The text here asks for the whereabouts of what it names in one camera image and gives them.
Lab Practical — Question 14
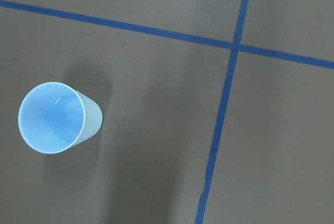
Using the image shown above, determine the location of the light blue plastic cup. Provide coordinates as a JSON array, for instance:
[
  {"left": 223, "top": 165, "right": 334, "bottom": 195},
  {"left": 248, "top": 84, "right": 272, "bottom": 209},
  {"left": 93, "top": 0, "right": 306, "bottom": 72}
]
[{"left": 18, "top": 82, "right": 103, "bottom": 154}]

